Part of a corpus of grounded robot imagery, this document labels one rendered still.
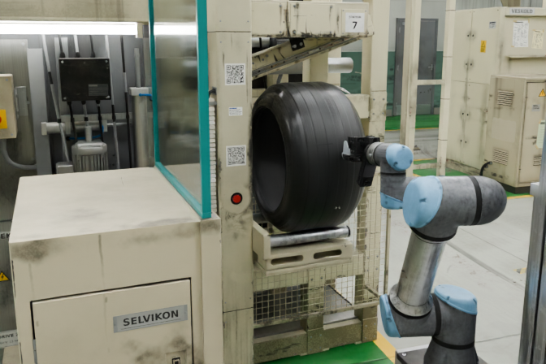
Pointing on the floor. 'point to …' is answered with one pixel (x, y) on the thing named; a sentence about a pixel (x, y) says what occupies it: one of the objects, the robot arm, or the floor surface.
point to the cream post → (243, 185)
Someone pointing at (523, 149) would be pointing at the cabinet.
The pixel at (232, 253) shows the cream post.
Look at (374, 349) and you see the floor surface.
